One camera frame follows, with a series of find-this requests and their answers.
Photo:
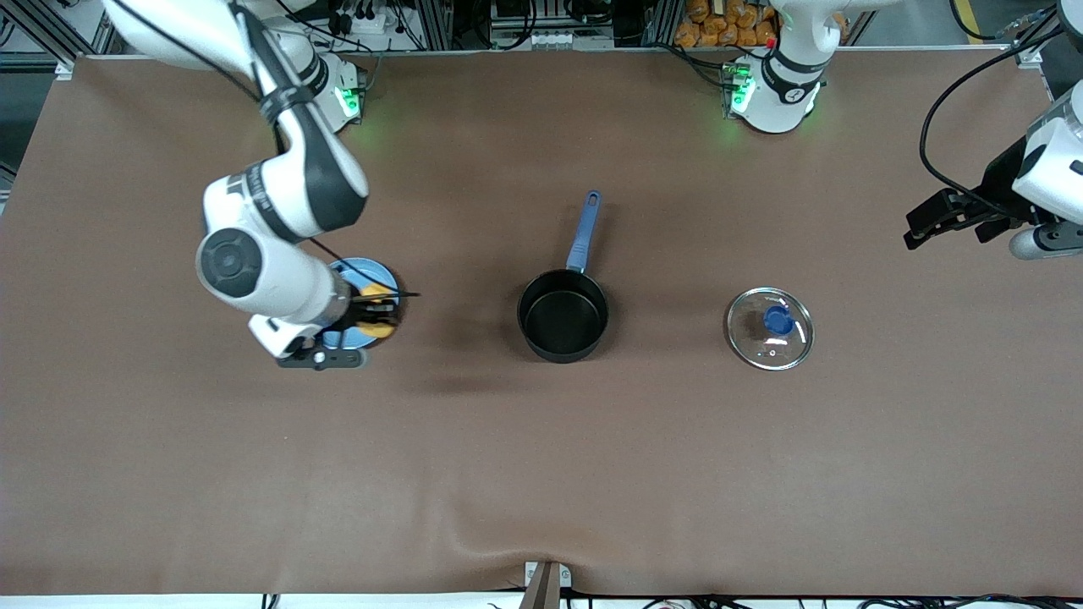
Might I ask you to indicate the glass lid blue knob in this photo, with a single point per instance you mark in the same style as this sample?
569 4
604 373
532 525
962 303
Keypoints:
753 338

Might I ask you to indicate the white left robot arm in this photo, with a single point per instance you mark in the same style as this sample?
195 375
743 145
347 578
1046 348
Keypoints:
783 93

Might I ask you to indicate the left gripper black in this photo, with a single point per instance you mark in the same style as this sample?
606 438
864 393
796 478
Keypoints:
998 185

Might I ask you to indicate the aluminium frame rail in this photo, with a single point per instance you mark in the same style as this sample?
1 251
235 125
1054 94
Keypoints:
1036 55

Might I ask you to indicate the pile of orange items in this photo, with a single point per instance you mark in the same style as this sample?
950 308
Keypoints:
719 30

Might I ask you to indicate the aluminium frame post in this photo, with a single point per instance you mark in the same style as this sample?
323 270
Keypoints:
433 24

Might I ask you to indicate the small white socket strip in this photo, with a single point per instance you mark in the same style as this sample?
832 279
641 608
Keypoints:
554 39

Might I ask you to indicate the metal table edge bracket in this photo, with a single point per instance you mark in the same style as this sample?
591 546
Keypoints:
546 588

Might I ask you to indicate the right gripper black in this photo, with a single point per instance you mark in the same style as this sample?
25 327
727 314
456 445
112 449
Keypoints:
357 309

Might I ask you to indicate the white power strip with plugs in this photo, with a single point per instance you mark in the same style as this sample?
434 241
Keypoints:
372 21

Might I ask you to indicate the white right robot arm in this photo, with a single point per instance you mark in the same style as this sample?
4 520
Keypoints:
288 194

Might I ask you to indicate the blue round plate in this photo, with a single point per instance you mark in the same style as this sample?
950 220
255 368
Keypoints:
372 272

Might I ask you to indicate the yellow potato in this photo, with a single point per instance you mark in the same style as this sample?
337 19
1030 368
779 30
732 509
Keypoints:
382 332

